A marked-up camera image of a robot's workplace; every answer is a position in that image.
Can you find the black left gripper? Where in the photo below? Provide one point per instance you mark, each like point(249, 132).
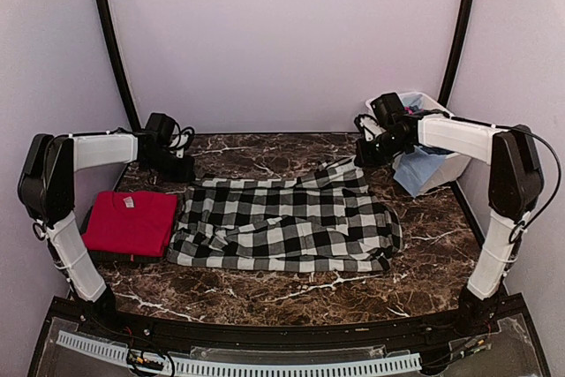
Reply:
point(185, 175)

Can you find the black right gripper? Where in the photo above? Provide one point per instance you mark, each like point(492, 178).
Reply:
point(364, 159)

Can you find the black white plaid shirt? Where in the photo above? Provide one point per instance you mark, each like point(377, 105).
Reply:
point(327, 220)

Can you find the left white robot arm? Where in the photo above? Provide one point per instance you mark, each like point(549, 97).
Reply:
point(47, 190)

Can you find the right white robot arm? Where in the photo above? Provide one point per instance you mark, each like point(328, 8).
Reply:
point(514, 184)

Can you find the white plastic laundry bin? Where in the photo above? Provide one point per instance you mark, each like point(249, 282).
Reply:
point(455, 163)

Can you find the light blue cloth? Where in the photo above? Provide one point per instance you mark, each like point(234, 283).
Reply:
point(421, 170)

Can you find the folded red t-shirt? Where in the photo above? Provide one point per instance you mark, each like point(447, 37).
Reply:
point(131, 223)

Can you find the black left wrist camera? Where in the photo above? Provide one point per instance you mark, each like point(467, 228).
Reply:
point(163, 129)

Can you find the right black frame post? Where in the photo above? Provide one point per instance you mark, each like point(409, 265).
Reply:
point(456, 51)

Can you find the black frame post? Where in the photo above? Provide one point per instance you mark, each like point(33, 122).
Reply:
point(456, 51)
point(117, 65)

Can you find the white slotted cable duct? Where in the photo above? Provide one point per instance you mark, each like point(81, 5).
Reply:
point(230, 363)

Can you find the black front rail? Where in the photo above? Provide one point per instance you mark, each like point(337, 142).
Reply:
point(426, 333)

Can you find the left black frame post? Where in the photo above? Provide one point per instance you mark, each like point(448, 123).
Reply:
point(117, 65)

